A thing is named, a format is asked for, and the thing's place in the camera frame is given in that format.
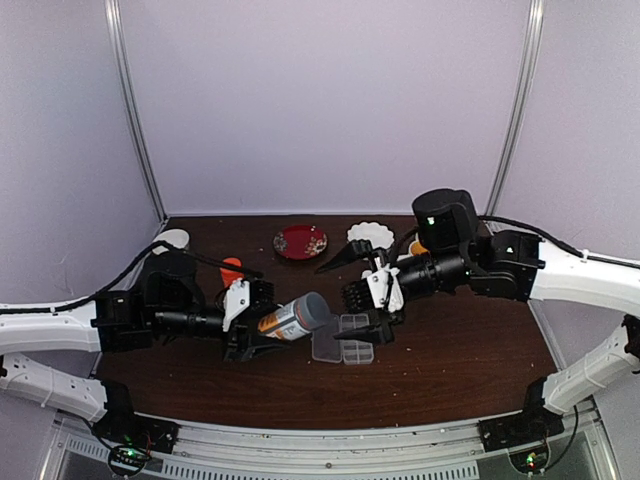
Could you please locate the clear plastic pill organizer box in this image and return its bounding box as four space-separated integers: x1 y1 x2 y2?
311 314 375 366

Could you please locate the grey capped orange label bottle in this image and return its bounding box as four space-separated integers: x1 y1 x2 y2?
257 292 332 341

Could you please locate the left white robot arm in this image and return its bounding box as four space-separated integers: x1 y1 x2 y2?
1 249 287 444

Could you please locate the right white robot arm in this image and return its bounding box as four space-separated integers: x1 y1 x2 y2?
318 188 639 442

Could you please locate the white scalloped bowl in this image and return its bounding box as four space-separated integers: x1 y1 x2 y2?
346 222 395 249

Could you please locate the orange capped pill bottle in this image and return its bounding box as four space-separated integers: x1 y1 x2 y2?
219 257 245 288

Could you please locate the yellow interior patterned mug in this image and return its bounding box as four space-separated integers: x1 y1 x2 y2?
408 240 429 256

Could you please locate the red floral plate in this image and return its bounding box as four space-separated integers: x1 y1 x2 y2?
272 225 328 260

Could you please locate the white patterned rice bowl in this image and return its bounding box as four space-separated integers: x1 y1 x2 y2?
153 229 190 250

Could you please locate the front aluminium rail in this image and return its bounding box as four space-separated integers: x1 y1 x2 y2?
47 392 609 480

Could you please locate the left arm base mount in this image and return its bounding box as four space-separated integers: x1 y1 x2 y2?
89 414 179 477

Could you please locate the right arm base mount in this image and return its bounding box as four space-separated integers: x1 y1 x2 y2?
478 412 565 476

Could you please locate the right aluminium frame post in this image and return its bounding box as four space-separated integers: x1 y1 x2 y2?
485 0 546 216

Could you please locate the aluminium frame post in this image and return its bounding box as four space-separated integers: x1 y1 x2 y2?
104 0 168 223
485 0 546 216

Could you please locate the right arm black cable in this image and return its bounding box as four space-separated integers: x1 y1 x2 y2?
477 214 640 271

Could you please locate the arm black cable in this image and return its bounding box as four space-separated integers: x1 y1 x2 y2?
0 241 265 316
477 214 640 271

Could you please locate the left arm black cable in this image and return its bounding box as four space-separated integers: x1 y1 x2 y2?
0 241 265 316

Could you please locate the left aluminium frame post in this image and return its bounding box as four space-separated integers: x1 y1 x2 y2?
104 0 168 223

